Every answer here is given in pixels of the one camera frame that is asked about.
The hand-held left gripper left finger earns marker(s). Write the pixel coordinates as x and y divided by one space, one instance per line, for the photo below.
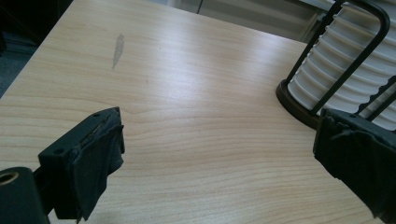
77 161

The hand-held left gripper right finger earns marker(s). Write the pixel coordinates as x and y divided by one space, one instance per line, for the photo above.
361 161

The short stack of white cups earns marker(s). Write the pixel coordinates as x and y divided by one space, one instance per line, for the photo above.
339 53

